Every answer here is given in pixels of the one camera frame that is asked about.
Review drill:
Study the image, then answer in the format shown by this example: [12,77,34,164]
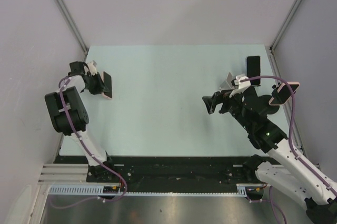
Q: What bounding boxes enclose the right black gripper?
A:
[203,86,253,131]

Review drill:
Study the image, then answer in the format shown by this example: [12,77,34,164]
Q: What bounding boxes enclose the pink case phone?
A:
[102,72,113,99]

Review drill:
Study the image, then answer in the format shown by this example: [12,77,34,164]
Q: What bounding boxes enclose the white phone stand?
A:
[219,73,235,91]

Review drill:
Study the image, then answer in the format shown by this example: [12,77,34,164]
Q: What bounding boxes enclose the black phone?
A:
[246,56,261,78]

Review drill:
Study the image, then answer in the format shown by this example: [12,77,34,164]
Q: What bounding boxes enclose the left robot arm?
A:
[45,61,116,182]

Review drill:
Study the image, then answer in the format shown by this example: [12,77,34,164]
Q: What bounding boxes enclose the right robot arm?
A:
[202,87,336,223]

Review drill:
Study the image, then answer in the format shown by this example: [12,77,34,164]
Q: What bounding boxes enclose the black rectangular phone stand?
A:
[243,86,260,104]

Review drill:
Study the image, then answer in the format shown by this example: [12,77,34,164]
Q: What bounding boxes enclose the black round base stand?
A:
[259,94,280,116]

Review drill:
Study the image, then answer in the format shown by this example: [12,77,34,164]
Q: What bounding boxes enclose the pink phone on round stand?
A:
[269,82,300,106]

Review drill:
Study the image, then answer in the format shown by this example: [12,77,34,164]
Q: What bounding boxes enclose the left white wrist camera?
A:
[86,60,97,75]

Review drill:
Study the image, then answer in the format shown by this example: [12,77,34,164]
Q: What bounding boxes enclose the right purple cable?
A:
[244,75,337,224]

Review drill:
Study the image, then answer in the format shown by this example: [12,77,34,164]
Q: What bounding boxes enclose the purple cable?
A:
[244,75,337,224]
[49,75,128,209]

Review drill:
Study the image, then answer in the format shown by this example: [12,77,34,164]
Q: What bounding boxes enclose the right aluminium table rail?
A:
[265,46,306,155]

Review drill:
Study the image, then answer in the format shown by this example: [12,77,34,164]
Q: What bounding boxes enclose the right aluminium frame post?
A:
[270,0,321,51]

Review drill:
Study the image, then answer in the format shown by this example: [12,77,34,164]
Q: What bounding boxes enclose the aluminium frame post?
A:
[54,0,89,56]
[270,0,321,51]

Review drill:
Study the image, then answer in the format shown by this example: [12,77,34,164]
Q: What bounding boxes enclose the white slotted cable duct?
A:
[48,184,265,197]

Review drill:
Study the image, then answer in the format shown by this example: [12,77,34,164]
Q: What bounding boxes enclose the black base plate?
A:
[53,155,290,195]

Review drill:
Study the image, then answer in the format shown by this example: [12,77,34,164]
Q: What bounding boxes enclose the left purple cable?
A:
[49,75,128,209]

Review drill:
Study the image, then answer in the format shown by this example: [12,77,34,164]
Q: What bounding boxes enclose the left aluminium frame post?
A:
[54,0,89,56]

